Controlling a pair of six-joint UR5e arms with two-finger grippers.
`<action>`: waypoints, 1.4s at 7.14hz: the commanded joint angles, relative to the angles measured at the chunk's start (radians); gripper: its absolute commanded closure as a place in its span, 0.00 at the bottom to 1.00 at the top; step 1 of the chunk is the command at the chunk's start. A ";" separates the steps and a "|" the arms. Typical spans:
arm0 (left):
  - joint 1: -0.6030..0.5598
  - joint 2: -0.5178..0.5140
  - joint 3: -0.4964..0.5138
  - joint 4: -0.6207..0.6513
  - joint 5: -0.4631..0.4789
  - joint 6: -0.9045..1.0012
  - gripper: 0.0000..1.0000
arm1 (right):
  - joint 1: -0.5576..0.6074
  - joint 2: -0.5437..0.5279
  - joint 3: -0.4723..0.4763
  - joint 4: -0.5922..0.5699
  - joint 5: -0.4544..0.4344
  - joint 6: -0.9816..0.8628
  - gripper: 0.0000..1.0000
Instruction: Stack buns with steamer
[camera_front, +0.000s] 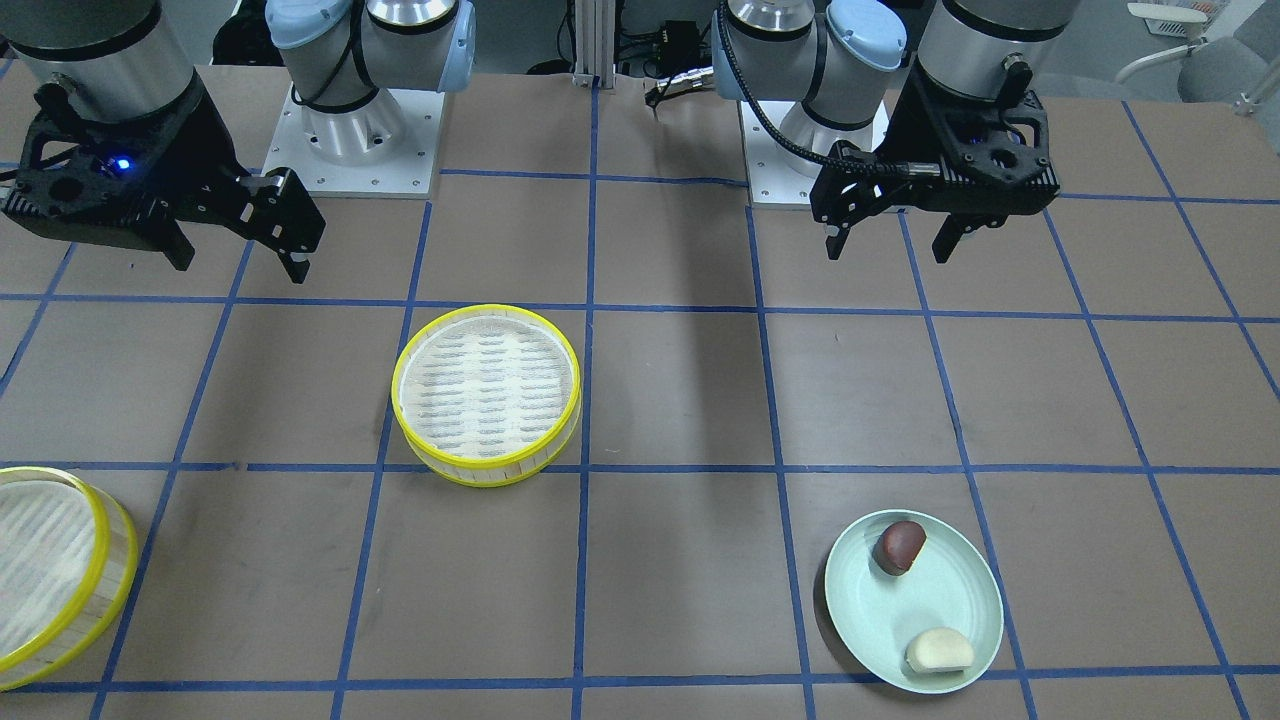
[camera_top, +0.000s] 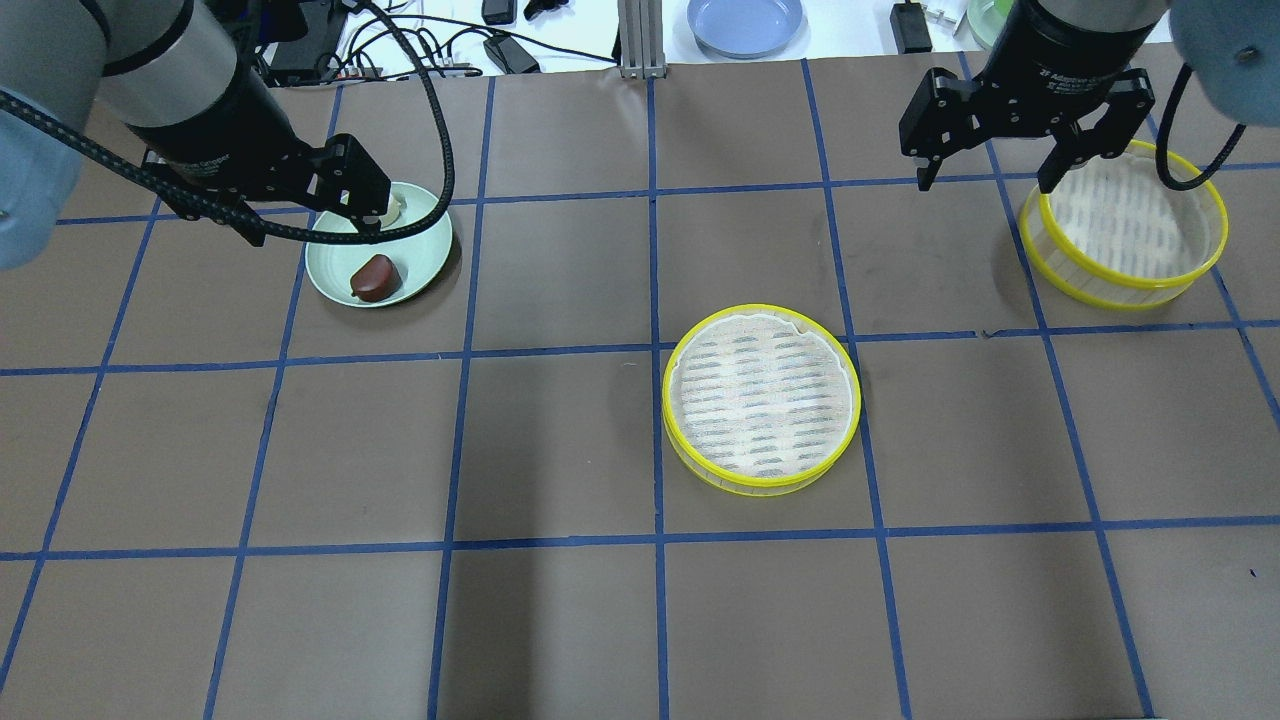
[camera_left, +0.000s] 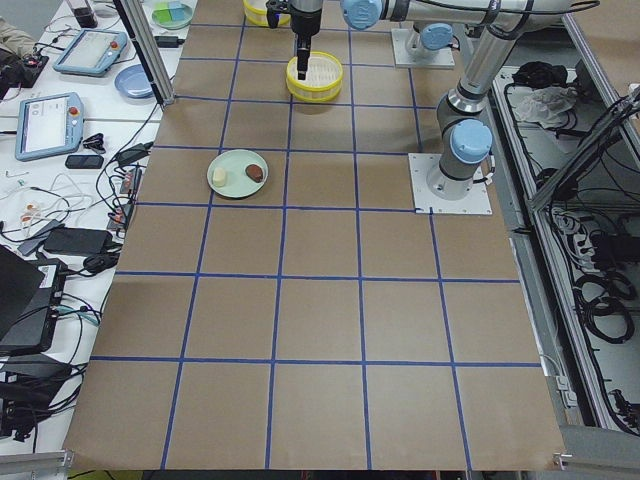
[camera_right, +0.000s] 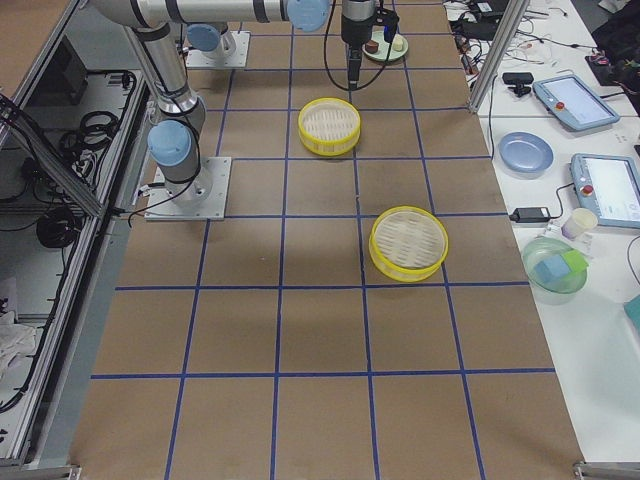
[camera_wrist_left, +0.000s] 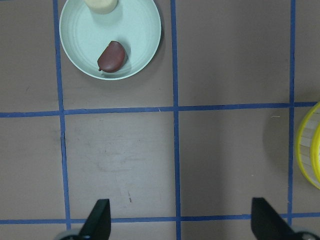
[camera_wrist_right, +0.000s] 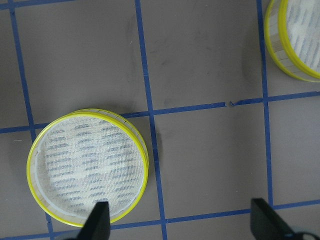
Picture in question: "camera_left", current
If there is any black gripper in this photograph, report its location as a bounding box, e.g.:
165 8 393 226
289 0 320 81

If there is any yellow bamboo steamer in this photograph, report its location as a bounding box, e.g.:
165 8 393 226
285 51 344 103
243 0 269 27

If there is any white bun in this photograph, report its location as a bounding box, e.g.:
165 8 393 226
211 167 227 187

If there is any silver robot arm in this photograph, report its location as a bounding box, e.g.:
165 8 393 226
267 1 453 80
340 1 598 193

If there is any glass bowl with sponges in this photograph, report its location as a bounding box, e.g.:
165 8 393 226
151 1 194 30

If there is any small black charger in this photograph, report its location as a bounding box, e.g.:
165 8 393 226
154 35 185 48

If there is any brown bun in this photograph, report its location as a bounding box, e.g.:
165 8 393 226
245 164 264 183

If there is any mint green plate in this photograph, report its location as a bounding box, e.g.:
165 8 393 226
206 149 269 199

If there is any blue plate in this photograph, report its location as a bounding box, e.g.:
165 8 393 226
114 64 154 99

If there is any far teach pendant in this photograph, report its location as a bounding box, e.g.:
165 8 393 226
53 29 129 77

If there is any teach pendant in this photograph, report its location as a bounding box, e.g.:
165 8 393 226
15 92 84 162
53 29 129 77

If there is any dark drink cup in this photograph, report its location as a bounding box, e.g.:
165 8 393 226
66 0 98 29

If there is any crumpled white cloth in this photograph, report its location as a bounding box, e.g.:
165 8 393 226
514 86 578 129

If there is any black phone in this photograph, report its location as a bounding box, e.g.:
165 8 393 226
65 154 104 170

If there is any near teach pendant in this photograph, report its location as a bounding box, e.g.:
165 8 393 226
15 92 84 162

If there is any black power adapter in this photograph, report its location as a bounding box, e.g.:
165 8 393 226
43 227 112 256

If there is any black laptop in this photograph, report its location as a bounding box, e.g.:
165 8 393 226
1 247 66 356

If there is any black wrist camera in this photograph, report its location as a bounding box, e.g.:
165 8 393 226
265 0 290 29

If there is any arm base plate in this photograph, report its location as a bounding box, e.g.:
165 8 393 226
408 153 492 216
391 28 455 70

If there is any aluminium frame post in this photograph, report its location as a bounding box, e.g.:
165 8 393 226
114 0 175 109

